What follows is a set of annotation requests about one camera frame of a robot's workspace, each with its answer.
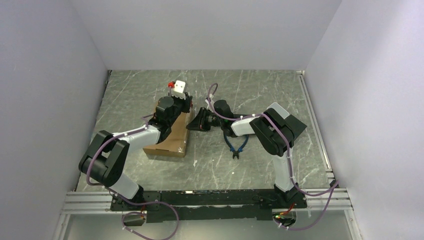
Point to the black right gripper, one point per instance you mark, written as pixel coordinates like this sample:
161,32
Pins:
199,122

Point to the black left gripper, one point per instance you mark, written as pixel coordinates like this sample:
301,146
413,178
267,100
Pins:
186,102

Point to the brown cardboard express box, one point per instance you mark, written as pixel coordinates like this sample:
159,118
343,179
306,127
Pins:
175,145

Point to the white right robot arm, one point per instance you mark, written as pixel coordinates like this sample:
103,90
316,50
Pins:
275,128

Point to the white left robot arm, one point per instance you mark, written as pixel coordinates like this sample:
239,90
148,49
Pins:
104,160

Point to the small grey white box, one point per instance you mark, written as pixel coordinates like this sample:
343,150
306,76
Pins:
279,109

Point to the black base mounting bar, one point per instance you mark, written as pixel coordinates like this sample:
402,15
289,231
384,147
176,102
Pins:
259,204

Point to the black flat pad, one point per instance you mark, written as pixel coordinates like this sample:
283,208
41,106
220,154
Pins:
292,128

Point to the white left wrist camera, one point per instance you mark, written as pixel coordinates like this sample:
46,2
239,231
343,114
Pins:
177,89

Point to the aluminium rail frame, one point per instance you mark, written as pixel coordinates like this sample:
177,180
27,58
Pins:
208,164

